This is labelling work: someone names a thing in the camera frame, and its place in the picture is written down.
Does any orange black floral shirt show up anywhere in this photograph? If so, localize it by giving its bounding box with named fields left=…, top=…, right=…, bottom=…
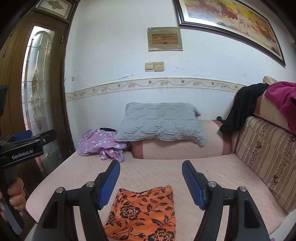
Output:
left=104, top=186, right=176, bottom=241

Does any person's left hand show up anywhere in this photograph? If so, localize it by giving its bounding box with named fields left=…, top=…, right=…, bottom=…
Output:
left=7, top=177, right=26, bottom=210

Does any pink quilted mattress cover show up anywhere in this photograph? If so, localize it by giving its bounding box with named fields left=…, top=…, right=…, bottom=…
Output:
left=26, top=152, right=287, bottom=240

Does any purple floral garment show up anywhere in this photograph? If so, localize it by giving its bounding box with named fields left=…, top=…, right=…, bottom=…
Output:
left=77, top=129, right=128, bottom=162

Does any striped floral back cushion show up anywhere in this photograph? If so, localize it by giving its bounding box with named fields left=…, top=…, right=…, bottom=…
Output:
left=235, top=116, right=295, bottom=213

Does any pink bolster cushion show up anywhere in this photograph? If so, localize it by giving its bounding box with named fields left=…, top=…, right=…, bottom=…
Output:
left=130, top=120, right=235, bottom=160

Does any wooden stained glass door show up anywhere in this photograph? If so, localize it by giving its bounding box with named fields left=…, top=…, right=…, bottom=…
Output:
left=1, top=1, right=78, bottom=176

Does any grey quilted pillow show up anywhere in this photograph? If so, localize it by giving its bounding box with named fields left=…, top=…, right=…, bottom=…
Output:
left=115, top=102, right=208, bottom=146

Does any black garment on sofa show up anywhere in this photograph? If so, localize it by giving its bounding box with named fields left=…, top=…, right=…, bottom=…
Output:
left=218, top=83, right=269, bottom=133

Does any magenta garment on sofa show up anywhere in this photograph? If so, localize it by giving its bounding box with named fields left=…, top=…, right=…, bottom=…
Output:
left=265, top=81, right=296, bottom=133

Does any large framed horse painting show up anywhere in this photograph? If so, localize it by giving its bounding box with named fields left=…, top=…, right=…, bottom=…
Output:
left=174, top=0, right=285, bottom=66

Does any beige wall switch plate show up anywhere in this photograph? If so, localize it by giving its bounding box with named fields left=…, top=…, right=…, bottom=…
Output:
left=145, top=62, right=165, bottom=72

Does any small framed wall plaque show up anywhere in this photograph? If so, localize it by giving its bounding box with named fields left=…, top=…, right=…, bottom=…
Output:
left=147, top=27, right=183, bottom=51

